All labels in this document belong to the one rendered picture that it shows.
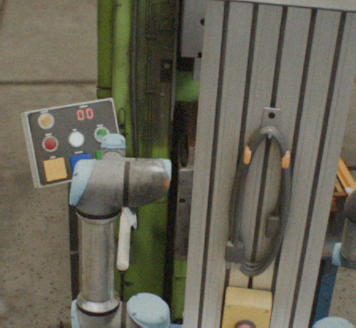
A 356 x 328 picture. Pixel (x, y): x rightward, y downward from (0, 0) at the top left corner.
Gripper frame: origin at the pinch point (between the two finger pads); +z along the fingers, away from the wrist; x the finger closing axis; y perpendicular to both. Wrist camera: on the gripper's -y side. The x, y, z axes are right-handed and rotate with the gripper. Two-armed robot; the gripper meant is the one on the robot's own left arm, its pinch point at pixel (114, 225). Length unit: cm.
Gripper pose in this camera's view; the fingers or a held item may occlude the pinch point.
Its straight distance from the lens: 245.6
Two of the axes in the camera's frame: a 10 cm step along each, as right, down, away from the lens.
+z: -0.5, 8.7, 4.9
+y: -1.3, 4.8, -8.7
